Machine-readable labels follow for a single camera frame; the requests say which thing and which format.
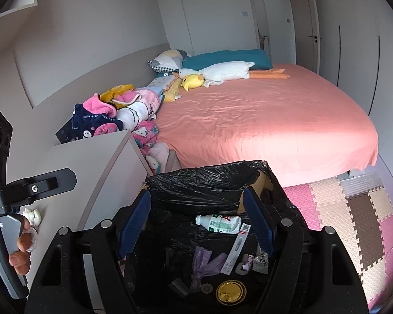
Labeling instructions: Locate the yellow long plush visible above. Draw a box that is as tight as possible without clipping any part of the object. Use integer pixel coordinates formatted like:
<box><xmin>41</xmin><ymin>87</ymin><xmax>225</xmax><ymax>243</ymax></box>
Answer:
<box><xmin>163</xmin><ymin>78</ymin><xmax>182</xmax><ymax>103</ymax></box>

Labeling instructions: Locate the white AD milk bottle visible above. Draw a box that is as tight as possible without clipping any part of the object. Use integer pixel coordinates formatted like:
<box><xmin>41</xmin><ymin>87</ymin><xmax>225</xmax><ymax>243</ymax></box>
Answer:
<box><xmin>195</xmin><ymin>214</ymin><xmax>242</xmax><ymax>235</ymax></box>

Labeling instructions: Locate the pink bed sheet mattress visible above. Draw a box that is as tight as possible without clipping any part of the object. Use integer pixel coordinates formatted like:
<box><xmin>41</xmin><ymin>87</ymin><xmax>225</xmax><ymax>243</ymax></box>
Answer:
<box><xmin>156</xmin><ymin>65</ymin><xmax>378</xmax><ymax>187</ymax></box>

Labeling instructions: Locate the yellow duck plush toy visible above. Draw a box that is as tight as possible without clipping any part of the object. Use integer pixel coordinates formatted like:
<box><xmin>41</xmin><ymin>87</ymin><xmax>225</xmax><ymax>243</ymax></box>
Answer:
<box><xmin>181</xmin><ymin>74</ymin><xmax>205</xmax><ymax>91</ymax></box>

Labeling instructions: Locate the white door with handle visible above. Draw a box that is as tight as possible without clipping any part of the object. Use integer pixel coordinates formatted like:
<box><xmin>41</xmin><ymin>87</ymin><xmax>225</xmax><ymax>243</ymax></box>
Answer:
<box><xmin>245</xmin><ymin>0</ymin><xmax>322</xmax><ymax>75</ymax></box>

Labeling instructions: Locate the navy pink clothes pile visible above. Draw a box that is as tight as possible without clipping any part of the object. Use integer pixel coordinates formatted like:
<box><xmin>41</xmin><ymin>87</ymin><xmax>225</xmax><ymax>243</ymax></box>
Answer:
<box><xmin>71</xmin><ymin>84</ymin><xmax>170</xmax><ymax>174</ymax></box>

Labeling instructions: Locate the white crumpled tissue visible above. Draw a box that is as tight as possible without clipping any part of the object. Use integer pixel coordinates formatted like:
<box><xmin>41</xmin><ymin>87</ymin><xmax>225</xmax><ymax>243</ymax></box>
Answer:
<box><xmin>23</xmin><ymin>208</ymin><xmax>42</xmax><ymax>228</ymax></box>

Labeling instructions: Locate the foam puzzle floor mat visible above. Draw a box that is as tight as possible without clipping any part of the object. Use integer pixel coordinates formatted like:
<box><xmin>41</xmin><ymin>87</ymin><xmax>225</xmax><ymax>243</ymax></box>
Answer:
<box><xmin>285</xmin><ymin>172</ymin><xmax>393</xmax><ymax>308</ymax></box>

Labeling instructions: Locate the white long carton box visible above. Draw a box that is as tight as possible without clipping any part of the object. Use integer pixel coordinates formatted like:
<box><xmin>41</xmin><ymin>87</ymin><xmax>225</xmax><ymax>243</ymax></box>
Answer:
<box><xmin>221</xmin><ymin>223</ymin><xmax>251</xmax><ymax>275</ymax></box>

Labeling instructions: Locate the cardboard bin box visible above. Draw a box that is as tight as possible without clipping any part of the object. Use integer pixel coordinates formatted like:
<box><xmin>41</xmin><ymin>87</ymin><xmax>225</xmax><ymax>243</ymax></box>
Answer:
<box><xmin>237</xmin><ymin>172</ymin><xmax>274</xmax><ymax>214</ymax></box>

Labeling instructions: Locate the black wall socket panel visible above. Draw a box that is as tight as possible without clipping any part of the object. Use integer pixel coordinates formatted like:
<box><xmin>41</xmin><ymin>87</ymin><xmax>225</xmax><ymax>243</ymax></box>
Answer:
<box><xmin>55</xmin><ymin>118</ymin><xmax>74</xmax><ymax>144</ymax></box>

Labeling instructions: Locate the patterned grey pillow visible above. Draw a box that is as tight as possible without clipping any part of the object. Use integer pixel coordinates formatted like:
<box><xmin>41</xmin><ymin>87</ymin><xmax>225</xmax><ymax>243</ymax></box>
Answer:
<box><xmin>148</xmin><ymin>50</ymin><xmax>189</xmax><ymax>73</ymax></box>

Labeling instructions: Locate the grey printed wrapper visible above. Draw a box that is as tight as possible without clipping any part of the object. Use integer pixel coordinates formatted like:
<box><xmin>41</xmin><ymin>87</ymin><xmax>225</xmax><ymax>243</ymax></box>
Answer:
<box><xmin>241</xmin><ymin>245</ymin><xmax>269</xmax><ymax>274</ymax></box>

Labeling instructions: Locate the gold foil bowl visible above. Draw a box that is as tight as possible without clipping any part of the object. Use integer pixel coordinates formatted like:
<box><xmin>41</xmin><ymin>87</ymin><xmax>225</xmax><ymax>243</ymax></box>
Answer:
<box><xmin>216</xmin><ymin>280</ymin><xmax>247</xmax><ymax>305</ymax></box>

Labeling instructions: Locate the teal pillow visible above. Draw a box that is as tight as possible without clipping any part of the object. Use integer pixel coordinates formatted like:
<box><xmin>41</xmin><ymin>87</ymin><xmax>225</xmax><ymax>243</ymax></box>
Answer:
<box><xmin>182</xmin><ymin>49</ymin><xmax>272</xmax><ymax>70</ymax></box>

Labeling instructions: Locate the purple bag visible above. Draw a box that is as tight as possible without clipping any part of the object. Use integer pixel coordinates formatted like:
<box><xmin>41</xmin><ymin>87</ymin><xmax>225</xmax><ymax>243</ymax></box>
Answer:
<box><xmin>191</xmin><ymin>246</ymin><xmax>228</xmax><ymax>290</ymax></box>

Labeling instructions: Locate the black trash bag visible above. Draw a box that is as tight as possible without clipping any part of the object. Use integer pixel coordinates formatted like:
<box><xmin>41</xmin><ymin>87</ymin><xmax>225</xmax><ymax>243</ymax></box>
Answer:
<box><xmin>130</xmin><ymin>159</ymin><xmax>309</xmax><ymax>314</ymax></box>

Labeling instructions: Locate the white goose plush toy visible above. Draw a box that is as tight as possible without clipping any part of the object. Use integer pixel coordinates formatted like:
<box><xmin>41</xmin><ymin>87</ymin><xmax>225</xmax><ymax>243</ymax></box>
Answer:
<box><xmin>177</xmin><ymin>61</ymin><xmax>290</xmax><ymax>88</ymax></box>

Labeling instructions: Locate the person's left hand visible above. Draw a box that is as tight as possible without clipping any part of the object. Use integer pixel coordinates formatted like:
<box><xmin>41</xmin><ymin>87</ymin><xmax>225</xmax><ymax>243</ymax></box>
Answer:
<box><xmin>9</xmin><ymin>215</ymin><xmax>32</xmax><ymax>275</ymax></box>

